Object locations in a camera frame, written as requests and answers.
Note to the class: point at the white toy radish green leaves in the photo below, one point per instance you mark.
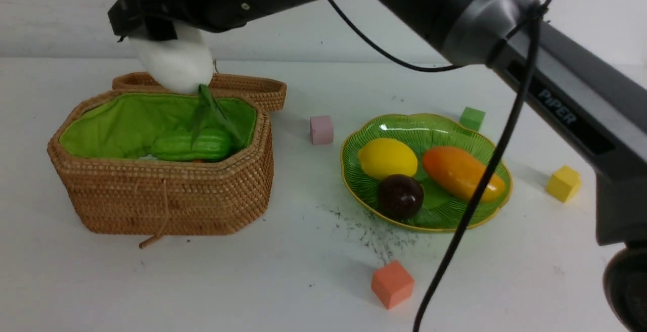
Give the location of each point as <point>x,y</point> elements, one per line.
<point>185,65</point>

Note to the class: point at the green toy cucumber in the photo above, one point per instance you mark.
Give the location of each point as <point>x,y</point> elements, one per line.
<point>211,144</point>

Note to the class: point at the yellow toy lemon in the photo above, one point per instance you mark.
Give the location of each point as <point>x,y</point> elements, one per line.
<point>383,157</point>

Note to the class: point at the purple toy mangosteen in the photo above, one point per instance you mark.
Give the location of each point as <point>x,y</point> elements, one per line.
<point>399,197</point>

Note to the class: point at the orange yellow toy mango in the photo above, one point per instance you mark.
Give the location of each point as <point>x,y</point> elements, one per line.
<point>453,169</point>

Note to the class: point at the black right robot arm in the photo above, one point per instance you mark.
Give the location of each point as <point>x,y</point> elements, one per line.
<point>594,107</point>

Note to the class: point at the woven wicker basket green lining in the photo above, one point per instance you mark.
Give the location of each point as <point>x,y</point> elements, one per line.
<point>101,154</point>

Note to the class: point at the woven wicker basket lid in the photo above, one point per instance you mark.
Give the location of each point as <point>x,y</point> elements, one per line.
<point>268,93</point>

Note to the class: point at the pink foam cube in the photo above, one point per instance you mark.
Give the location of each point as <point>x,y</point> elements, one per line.
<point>321,130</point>

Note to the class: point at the green foam cube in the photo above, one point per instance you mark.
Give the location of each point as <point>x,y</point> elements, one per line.
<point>472,118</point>

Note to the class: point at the green glass leaf plate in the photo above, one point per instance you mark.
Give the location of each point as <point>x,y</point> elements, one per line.
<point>440,211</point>

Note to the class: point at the orange foam cube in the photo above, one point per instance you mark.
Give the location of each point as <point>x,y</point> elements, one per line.
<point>392,284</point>

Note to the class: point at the yellow foam cube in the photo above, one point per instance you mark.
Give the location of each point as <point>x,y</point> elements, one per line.
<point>564,184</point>

